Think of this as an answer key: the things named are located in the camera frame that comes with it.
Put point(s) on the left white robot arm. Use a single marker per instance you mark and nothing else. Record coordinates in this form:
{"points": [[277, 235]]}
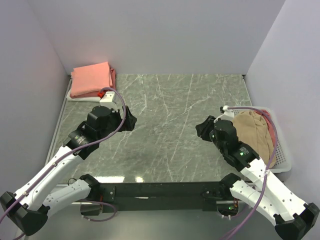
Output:
{"points": [[30, 207]]}

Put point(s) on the red t-shirt in basket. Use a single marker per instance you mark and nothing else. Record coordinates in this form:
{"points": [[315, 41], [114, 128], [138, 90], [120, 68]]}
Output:
{"points": [[270, 132]]}

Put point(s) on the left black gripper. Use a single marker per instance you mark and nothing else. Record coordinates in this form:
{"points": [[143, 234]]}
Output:
{"points": [[129, 122]]}

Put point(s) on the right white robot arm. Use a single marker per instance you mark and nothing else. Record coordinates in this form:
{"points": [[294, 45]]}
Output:
{"points": [[291, 217]]}

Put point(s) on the folded white t-shirt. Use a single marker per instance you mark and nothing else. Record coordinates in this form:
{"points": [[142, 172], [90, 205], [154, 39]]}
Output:
{"points": [[94, 99]]}

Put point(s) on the white plastic basket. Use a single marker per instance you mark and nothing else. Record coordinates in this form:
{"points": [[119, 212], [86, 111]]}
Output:
{"points": [[283, 158]]}

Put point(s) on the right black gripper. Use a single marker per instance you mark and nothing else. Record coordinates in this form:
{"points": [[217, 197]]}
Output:
{"points": [[202, 129]]}

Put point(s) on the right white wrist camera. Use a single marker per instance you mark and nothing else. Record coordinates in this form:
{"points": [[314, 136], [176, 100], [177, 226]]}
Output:
{"points": [[226, 113]]}

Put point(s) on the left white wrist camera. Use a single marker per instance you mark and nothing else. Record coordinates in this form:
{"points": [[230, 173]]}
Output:
{"points": [[108, 99]]}

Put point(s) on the black base beam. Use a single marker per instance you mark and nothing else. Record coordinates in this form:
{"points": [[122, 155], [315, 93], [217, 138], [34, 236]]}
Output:
{"points": [[158, 196]]}

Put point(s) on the folded salmon t-shirt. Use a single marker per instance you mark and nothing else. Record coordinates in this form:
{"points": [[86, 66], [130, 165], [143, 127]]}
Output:
{"points": [[90, 77]]}

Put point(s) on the tan t-shirt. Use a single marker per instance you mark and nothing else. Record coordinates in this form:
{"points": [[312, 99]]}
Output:
{"points": [[250, 130]]}

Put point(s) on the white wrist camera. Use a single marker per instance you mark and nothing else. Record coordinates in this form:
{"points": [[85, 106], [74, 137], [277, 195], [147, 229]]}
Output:
{"points": [[108, 99], [226, 113]]}

